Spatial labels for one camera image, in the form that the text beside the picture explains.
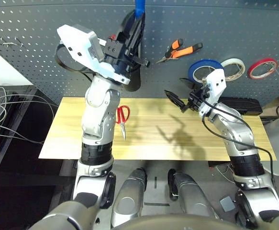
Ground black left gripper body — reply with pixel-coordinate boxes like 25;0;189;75
104;31;151;72

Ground orange black pliers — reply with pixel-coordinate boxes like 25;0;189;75
155;38;204;64

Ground silver right robot leg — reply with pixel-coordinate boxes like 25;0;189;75
167;169;219;219

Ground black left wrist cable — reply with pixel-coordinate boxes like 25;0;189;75
55;43;92;75

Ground dark grey pegboard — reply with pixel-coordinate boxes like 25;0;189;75
0;0;279;108

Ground white tape roll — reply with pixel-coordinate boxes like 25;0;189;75
220;58;246;81

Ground silver robot leg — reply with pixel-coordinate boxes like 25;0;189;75
167;169;219;219
110;167;148;227

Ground grey square floor pad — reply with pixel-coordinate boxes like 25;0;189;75
220;196;235;212

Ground blue tape roll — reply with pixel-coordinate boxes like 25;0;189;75
187;59;224;84

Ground black cabinet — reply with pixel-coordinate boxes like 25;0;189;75
0;85;61;172

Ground silver left robot leg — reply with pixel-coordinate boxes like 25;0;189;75
110;167;148;227

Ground red handled scissors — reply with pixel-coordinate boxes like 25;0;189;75
116;105;131;141

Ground black plastic cup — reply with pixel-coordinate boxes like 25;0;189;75
119;10;146;93

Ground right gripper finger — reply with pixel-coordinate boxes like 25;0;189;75
179;78;195;90
164;90;186;108

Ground grey robot torso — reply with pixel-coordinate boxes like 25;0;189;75
112;214;238;230

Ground blue handled screwdriver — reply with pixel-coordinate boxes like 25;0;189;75
134;0;146;20

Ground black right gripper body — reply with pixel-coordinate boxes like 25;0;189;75
181;86;212;113

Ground red tape roll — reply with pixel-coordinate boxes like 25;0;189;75
247;57;279;80

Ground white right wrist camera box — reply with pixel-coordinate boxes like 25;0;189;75
198;68;227;118

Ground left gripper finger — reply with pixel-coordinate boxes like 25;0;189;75
122;13;136;50
135;13;146;52

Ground black box device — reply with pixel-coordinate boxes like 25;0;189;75
218;96;263;117

